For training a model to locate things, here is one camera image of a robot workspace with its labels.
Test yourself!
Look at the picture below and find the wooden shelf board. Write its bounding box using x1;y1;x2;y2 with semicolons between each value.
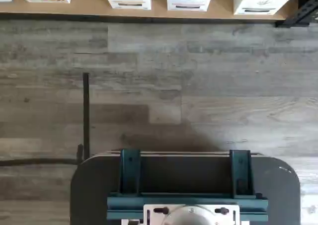
0;0;300;22

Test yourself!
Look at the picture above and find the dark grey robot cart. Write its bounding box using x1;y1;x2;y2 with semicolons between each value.
70;152;301;225

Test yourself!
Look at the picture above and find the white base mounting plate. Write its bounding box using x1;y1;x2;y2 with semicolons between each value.
143;204;240;225

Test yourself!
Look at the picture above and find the teal metal bracket frame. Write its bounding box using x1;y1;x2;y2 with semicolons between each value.
106;148;269;222

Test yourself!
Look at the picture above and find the black floor cable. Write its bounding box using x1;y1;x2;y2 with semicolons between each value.
0;72;90;166

